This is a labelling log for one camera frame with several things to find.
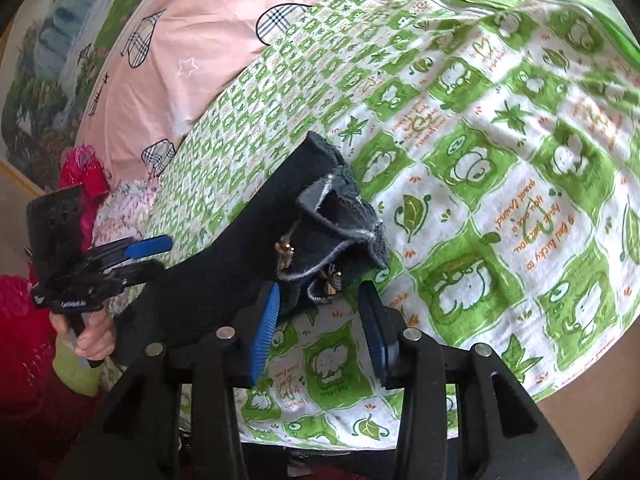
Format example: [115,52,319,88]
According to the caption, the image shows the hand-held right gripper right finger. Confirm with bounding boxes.
[356,280,582,480]

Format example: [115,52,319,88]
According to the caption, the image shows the light green cloth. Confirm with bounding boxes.
[52,334,104,399]

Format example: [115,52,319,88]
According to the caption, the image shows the person's left hand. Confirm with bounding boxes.
[49,308,119,364]

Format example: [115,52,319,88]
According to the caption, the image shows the magenta garment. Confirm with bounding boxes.
[60,144,112,243]

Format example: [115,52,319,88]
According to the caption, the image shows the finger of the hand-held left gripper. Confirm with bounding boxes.
[106,258,167,288]
[94,234,174,267]

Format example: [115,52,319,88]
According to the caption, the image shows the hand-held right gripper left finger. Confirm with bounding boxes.
[75,281,283,480]

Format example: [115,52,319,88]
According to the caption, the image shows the black pants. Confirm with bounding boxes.
[107,130,392,377]

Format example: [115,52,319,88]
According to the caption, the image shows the landscape wall poster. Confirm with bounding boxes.
[0,0,177,192]

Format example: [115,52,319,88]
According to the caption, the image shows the green printed bed sheet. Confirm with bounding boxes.
[149,0,640,450]

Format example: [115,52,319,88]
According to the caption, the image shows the floral pastel cloth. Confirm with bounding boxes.
[92,179,167,313]

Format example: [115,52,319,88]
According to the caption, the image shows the pink patterned quilt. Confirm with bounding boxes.
[75,0,382,187]

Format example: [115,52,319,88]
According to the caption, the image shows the red cloth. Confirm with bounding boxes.
[0,272,112,480]

